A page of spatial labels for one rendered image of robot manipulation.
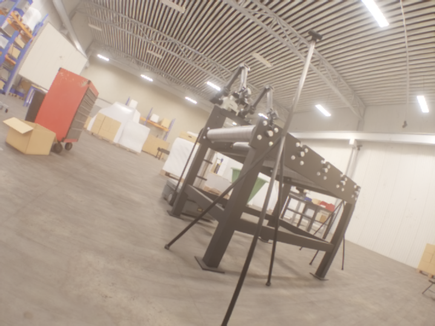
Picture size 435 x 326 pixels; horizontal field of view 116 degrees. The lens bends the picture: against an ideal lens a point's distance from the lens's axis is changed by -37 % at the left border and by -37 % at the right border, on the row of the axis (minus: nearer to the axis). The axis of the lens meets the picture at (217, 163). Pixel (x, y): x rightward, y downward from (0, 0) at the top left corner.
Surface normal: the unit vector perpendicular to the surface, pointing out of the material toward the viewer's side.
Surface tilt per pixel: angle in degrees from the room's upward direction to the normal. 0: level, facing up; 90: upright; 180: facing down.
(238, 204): 90
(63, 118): 90
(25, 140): 90
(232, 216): 90
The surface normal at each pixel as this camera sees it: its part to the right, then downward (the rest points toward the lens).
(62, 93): 0.39, 0.11
